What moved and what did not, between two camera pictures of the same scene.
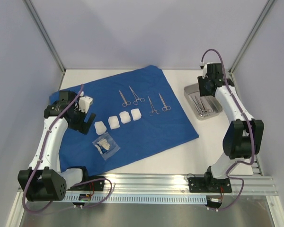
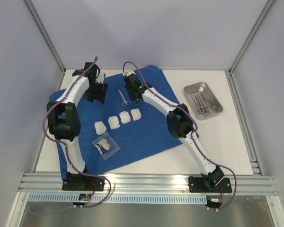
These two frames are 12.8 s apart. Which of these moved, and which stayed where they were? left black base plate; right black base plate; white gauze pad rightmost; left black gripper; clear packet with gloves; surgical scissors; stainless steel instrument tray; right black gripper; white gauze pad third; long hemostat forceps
Moved: right black gripper; left black gripper; surgical scissors
Stayed: left black base plate; right black base plate; long hemostat forceps; clear packet with gloves; white gauze pad third; white gauze pad rightmost; stainless steel instrument tray
